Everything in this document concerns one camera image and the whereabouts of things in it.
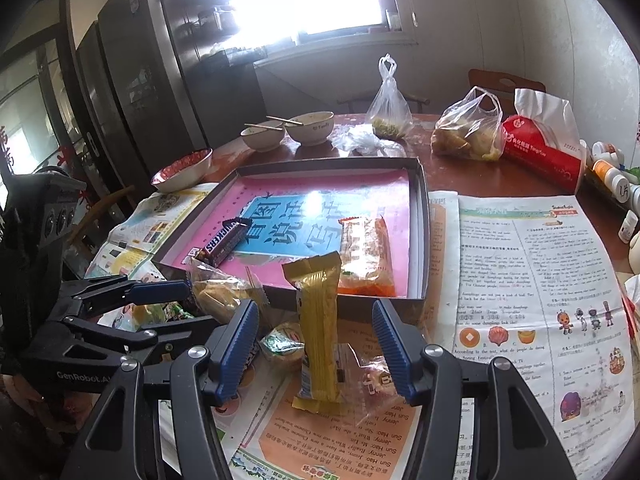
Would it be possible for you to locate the clear-wrapped yellow bun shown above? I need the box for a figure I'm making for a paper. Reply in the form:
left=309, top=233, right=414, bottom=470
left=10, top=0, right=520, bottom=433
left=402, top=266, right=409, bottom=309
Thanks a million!
left=185, top=257, right=271, bottom=323

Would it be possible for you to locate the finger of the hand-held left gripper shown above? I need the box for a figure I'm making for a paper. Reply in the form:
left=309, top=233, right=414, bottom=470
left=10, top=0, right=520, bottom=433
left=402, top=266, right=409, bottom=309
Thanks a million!
left=50, top=316, right=228, bottom=362
left=60, top=275, right=195, bottom=318

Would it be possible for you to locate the orange noodle snack packet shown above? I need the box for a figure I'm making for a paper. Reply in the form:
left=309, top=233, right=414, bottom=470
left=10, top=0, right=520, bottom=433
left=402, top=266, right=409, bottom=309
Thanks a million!
left=337, top=216, right=397, bottom=298

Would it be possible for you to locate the green-wrapped round cake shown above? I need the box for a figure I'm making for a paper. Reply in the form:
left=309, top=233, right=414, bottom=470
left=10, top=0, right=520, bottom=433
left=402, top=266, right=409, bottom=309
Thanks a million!
left=259, top=322, right=306, bottom=372

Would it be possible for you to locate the dark refrigerator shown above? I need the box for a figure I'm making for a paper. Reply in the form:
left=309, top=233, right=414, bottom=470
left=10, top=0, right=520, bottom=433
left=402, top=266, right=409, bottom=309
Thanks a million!
left=75, top=0, right=266, bottom=196

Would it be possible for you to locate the glass door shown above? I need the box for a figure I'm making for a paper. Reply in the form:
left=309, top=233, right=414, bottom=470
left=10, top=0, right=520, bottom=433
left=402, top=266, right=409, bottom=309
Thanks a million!
left=0, top=35, right=91, bottom=201

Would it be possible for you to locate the plastic bag of buns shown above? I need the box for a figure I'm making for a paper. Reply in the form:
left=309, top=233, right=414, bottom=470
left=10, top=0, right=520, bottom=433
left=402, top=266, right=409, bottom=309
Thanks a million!
left=431, top=86, right=506, bottom=162

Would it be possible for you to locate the colourful cartoon newspaper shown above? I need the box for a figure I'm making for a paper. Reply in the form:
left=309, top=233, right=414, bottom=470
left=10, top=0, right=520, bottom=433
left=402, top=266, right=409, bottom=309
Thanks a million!
left=85, top=182, right=221, bottom=331

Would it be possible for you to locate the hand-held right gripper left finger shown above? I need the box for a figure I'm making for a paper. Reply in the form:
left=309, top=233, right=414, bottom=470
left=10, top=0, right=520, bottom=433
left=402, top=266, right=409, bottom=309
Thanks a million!
left=60, top=299, right=261, bottom=480

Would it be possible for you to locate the red patterned bowl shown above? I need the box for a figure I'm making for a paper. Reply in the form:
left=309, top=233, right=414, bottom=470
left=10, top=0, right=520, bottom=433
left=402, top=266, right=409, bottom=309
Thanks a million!
left=150, top=147, right=213, bottom=193

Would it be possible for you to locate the clear-wrapped floss pastry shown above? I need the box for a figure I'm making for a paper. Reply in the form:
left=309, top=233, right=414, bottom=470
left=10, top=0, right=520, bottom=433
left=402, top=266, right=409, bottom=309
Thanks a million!
left=337, top=342, right=401, bottom=423

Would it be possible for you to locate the orange newspaper page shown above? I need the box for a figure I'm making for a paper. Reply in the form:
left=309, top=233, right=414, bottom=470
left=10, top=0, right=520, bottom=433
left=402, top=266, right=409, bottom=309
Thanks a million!
left=215, top=310, right=433, bottom=480

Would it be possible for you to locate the brown wrapped chocolate bar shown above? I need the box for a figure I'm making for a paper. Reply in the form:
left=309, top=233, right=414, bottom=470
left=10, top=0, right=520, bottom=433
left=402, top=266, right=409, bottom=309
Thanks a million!
left=186, top=216, right=253, bottom=267

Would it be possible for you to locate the white text newspaper page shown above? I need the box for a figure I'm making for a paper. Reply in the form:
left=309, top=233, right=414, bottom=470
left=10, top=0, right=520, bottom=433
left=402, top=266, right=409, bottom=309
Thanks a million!
left=427, top=191, right=638, bottom=480

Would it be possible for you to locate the yellow wafer packet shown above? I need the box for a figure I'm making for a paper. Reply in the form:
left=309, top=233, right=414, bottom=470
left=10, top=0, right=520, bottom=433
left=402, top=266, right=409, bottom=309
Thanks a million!
left=281, top=251, right=342, bottom=415

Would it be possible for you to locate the large white bowl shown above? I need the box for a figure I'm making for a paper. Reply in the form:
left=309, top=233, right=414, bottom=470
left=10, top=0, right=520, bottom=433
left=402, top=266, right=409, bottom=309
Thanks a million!
left=285, top=111, right=335, bottom=147

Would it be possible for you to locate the cardboard box tray pink lining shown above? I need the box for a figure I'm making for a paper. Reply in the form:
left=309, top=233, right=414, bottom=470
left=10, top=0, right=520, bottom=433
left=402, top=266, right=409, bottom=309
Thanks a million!
left=151, top=156, right=432, bottom=333

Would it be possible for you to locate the small white bowl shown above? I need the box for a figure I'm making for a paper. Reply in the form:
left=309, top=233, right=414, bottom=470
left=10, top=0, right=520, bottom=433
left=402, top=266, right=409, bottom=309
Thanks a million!
left=240, top=126, right=287, bottom=152

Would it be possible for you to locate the black green pea packet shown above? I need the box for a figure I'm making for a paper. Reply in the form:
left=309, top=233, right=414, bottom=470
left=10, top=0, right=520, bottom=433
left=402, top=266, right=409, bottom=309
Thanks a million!
left=132, top=302, right=196, bottom=323

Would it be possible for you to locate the curved wooden chair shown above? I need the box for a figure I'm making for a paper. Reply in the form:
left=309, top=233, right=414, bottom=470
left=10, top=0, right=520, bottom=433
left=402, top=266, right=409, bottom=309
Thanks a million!
left=67, top=185, right=136, bottom=246

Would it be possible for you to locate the knotted clear plastic bag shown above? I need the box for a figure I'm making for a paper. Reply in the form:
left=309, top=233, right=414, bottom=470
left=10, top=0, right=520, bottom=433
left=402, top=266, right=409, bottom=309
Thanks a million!
left=366, top=54, right=415, bottom=141

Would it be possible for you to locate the crumpled clear plastic bag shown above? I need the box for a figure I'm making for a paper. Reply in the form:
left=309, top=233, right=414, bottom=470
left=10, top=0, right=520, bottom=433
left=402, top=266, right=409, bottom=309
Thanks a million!
left=332, top=125, right=407, bottom=157

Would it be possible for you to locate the red tissue pack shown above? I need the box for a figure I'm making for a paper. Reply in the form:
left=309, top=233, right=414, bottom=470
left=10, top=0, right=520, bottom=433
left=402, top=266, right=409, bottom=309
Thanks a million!
left=501, top=88, right=588, bottom=193

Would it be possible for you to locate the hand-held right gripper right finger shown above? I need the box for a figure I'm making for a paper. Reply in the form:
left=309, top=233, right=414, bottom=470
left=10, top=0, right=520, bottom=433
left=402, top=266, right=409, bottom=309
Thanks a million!
left=371, top=299, right=578, bottom=480

